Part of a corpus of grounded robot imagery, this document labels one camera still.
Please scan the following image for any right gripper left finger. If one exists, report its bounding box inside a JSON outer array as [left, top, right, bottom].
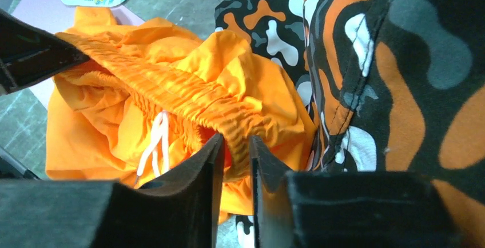
[[1, 134, 225, 247]]

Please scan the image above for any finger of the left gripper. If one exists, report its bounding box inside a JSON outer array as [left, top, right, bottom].
[[1, 10, 90, 95]]

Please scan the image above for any pink clipboard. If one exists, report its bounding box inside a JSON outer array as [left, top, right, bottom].
[[11, 0, 144, 108]]

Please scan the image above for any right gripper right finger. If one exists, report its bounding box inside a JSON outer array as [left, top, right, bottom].
[[249, 136, 463, 247]]

